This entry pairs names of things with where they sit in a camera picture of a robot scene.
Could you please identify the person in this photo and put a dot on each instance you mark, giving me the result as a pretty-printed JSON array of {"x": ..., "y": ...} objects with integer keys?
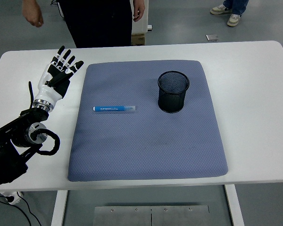
[
  {"x": 96, "y": 23},
  {"x": 237, "y": 9}
]

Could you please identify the blue marker with clear cap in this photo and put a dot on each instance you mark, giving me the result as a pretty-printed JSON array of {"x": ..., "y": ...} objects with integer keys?
[{"x": 108, "y": 108}]

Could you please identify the grey metal plate with screws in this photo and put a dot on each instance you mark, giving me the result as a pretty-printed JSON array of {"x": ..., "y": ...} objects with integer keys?
[{"x": 132, "y": 216}]

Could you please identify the white table leg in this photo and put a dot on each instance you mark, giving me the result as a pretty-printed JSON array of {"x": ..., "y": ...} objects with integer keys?
[
  {"x": 234, "y": 207},
  {"x": 59, "y": 209}
]

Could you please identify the blue-grey quilted mat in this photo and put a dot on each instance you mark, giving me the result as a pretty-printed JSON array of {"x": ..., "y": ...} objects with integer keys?
[{"x": 143, "y": 146}]

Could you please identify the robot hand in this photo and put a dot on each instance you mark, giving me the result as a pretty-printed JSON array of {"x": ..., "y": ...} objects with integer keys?
[{"x": 46, "y": 93}]

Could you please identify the brown cardboard box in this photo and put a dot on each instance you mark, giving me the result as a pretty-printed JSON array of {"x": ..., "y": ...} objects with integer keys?
[{"x": 138, "y": 40}]

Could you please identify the person's right hand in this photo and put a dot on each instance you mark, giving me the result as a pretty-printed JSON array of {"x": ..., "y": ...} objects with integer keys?
[{"x": 34, "y": 18}]

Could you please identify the black mesh pen holder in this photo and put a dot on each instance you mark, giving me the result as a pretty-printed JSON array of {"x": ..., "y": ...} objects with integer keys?
[{"x": 171, "y": 103}]

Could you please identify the person's left hand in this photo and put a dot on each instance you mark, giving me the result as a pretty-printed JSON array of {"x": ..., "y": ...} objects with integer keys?
[{"x": 138, "y": 11}]

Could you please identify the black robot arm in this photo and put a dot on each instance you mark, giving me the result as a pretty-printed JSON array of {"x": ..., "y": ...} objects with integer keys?
[{"x": 4, "y": 141}]

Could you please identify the white power strip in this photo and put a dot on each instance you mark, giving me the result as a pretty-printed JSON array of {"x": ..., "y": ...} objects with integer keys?
[{"x": 13, "y": 199}]

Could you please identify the small grey floor plate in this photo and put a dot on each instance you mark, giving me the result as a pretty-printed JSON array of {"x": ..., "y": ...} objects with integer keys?
[{"x": 212, "y": 37}]

